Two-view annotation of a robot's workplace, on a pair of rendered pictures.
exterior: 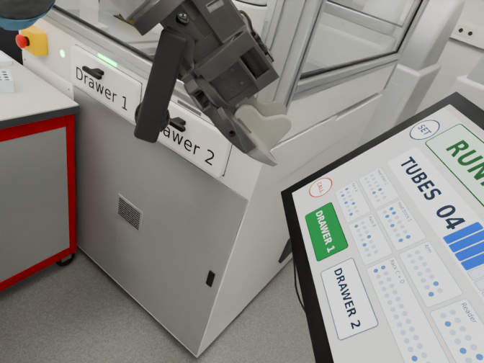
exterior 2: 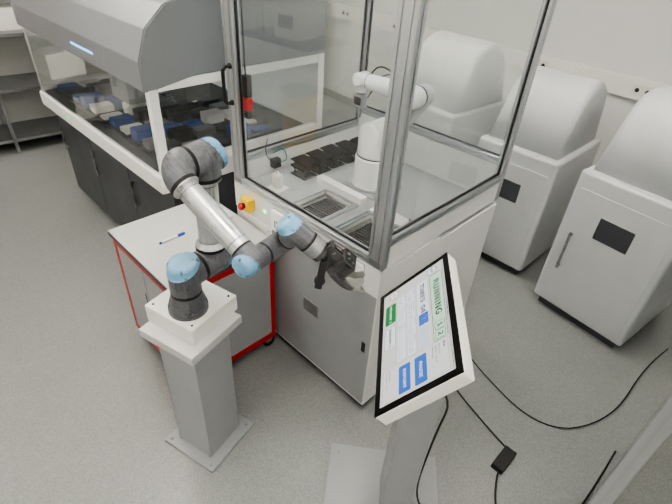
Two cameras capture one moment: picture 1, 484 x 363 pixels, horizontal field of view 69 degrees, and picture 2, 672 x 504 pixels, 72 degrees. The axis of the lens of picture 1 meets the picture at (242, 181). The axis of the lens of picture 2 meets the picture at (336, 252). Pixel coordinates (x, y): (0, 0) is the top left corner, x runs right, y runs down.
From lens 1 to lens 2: 1.15 m
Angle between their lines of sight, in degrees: 13
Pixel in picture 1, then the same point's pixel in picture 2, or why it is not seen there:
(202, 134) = not seen: hidden behind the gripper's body
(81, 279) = (280, 354)
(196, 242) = (352, 324)
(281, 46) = (379, 224)
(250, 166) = (374, 280)
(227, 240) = (369, 322)
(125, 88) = not seen: hidden behind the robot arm
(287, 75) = (384, 237)
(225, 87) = (340, 272)
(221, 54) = (337, 266)
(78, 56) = (275, 215)
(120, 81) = not seen: hidden behind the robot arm
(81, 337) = (285, 391)
